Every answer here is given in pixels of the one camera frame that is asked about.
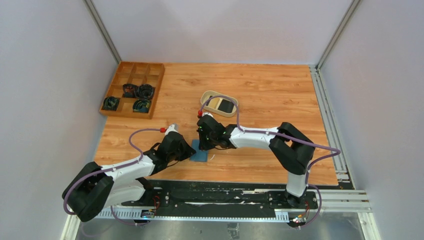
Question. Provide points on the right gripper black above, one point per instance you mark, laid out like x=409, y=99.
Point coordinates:
x=202, y=145

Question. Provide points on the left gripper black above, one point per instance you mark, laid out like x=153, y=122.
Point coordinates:
x=188, y=151

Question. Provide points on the blue leather card holder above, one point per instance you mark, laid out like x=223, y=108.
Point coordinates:
x=200, y=155

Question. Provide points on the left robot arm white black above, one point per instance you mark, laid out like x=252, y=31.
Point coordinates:
x=100, y=186

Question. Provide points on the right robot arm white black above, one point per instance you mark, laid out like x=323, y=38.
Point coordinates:
x=290, y=146

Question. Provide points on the gold card in tray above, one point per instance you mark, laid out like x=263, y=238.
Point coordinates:
x=214, y=102

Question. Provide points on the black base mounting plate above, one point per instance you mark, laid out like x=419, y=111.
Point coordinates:
x=221, y=199

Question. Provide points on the rolled dark belt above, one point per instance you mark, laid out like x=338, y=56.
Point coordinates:
x=145, y=92
x=129, y=90
x=141, y=106
x=110, y=103

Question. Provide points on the wooden compartment organizer box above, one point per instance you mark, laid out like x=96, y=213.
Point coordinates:
x=136, y=73

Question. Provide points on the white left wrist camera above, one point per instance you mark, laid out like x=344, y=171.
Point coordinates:
x=171, y=128

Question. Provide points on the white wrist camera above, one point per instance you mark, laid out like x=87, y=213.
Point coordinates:
x=171, y=128
x=201, y=114

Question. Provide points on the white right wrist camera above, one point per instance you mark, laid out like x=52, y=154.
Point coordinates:
x=201, y=114

